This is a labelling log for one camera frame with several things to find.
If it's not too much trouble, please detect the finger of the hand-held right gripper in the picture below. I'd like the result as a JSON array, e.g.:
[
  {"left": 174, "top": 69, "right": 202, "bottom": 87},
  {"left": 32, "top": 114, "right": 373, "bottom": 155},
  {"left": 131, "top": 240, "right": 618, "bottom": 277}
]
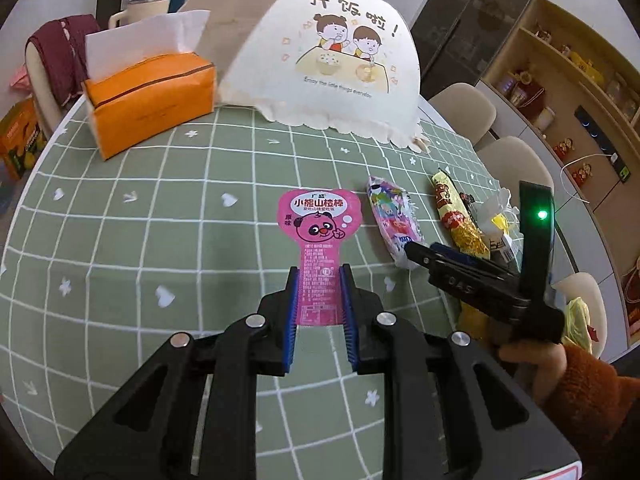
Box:
[
  {"left": 405, "top": 243, "right": 522, "bottom": 318},
  {"left": 430, "top": 242, "right": 517, "bottom": 275}
]

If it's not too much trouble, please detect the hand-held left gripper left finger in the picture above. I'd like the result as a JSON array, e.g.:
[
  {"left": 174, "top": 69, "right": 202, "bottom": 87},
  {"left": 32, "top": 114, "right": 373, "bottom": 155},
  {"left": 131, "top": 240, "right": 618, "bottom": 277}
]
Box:
[{"left": 54, "top": 266, "right": 301, "bottom": 480}]

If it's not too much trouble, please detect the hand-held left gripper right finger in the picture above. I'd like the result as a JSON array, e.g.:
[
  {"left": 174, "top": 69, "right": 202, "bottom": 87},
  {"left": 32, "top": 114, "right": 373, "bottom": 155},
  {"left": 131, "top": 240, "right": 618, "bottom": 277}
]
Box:
[{"left": 339, "top": 264, "right": 583, "bottom": 480}]

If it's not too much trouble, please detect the yellow plastic bag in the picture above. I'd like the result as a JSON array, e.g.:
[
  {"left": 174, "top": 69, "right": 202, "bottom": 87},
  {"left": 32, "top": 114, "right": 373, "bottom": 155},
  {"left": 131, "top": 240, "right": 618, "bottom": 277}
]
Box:
[{"left": 565, "top": 297, "right": 608, "bottom": 356}]

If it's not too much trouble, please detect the pink snack wrapper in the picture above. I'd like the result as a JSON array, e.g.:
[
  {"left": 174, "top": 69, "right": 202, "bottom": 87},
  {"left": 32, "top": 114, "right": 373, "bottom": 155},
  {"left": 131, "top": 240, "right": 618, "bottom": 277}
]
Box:
[{"left": 276, "top": 187, "right": 362, "bottom": 328}]

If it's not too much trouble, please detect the person's right hand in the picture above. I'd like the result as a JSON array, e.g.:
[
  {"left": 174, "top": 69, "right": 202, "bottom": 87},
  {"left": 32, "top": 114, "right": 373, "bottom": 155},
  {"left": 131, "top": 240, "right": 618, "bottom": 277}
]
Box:
[{"left": 499, "top": 340, "right": 568, "bottom": 403}]

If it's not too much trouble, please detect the yellow red snack wrapper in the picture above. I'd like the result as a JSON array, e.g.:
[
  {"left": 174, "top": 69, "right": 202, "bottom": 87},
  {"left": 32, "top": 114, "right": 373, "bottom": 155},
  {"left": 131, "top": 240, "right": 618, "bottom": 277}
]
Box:
[{"left": 431, "top": 170, "right": 492, "bottom": 261}]

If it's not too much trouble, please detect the yellow carton with clear wrap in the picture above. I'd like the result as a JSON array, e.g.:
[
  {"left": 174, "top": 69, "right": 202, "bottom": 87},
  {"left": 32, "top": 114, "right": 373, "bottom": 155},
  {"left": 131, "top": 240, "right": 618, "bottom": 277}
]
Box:
[{"left": 472, "top": 187, "right": 523, "bottom": 263}]

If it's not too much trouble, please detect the beige chair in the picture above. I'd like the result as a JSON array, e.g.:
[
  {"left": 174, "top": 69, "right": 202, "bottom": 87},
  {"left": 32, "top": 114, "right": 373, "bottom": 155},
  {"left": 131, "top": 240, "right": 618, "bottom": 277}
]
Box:
[
  {"left": 429, "top": 82, "right": 497, "bottom": 147},
  {"left": 550, "top": 272, "right": 608, "bottom": 341},
  {"left": 475, "top": 136, "right": 555, "bottom": 203}
]

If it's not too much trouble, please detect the colourful candy wrapper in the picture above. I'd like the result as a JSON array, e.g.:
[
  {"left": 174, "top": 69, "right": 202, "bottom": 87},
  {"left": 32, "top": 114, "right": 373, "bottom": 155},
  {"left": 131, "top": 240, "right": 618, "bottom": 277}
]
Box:
[{"left": 366, "top": 176, "right": 425, "bottom": 268}]

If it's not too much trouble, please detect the black power strip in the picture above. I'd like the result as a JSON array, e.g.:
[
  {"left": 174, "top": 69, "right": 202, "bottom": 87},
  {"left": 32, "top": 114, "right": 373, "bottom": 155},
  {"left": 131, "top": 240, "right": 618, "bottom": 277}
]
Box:
[{"left": 575, "top": 105, "right": 631, "bottom": 182}]

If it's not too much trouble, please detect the green checkered tablecloth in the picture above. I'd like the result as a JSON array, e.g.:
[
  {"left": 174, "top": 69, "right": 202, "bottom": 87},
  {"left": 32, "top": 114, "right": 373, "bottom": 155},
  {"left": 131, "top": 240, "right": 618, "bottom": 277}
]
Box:
[{"left": 0, "top": 92, "right": 608, "bottom": 480}]

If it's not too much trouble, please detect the wooden shelf unit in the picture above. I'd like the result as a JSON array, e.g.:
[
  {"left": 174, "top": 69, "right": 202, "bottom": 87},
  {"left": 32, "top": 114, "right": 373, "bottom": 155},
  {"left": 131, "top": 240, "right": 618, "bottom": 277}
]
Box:
[{"left": 480, "top": 0, "right": 640, "bottom": 361}]

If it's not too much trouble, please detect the white printed food cover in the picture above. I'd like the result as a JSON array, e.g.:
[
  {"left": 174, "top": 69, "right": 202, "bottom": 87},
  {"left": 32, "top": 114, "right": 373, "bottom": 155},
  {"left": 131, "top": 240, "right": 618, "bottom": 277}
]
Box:
[{"left": 177, "top": 0, "right": 432, "bottom": 153}]

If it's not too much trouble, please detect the dark grey cabinet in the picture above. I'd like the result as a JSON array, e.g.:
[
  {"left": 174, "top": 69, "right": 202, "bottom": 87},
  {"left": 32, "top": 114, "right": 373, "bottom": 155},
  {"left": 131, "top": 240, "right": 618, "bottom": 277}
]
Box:
[{"left": 410, "top": 0, "right": 552, "bottom": 92}]

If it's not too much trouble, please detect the orange tissue box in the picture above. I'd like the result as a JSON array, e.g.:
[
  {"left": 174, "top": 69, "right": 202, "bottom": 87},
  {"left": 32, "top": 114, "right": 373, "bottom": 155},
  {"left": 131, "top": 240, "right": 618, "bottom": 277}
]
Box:
[{"left": 82, "top": 53, "right": 217, "bottom": 162}]

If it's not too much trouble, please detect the white tissue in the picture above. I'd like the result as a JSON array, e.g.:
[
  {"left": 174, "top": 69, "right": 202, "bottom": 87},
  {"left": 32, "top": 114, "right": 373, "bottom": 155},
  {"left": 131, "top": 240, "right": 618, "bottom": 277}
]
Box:
[{"left": 84, "top": 9, "right": 212, "bottom": 83}]

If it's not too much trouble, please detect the orange fruit carton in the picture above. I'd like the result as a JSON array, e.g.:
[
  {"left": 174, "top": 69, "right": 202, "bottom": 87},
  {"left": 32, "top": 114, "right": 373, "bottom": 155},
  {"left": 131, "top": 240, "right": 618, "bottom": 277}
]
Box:
[{"left": 0, "top": 97, "right": 49, "bottom": 181}]

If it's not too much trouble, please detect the white mug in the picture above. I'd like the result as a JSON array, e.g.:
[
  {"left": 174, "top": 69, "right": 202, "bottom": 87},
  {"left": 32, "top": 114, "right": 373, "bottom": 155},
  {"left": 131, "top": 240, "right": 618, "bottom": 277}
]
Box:
[{"left": 109, "top": 0, "right": 173, "bottom": 28}]

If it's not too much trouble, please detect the maroon garment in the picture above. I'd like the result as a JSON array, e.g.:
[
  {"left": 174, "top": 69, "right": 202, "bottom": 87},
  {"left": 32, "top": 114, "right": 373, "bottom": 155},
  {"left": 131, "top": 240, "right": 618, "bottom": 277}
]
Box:
[{"left": 31, "top": 14, "right": 103, "bottom": 108}]

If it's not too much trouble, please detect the chair with maroon garment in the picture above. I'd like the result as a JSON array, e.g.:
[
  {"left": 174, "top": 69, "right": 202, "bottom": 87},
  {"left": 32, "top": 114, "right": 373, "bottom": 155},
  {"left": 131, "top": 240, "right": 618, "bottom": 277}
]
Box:
[{"left": 25, "top": 14, "right": 103, "bottom": 136}]

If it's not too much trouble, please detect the white cable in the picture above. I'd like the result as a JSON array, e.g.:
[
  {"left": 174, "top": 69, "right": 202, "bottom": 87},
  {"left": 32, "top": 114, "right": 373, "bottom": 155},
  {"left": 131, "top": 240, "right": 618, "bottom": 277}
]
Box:
[{"left": 560, "top": 154, "right": 621, "bottom": 203}]

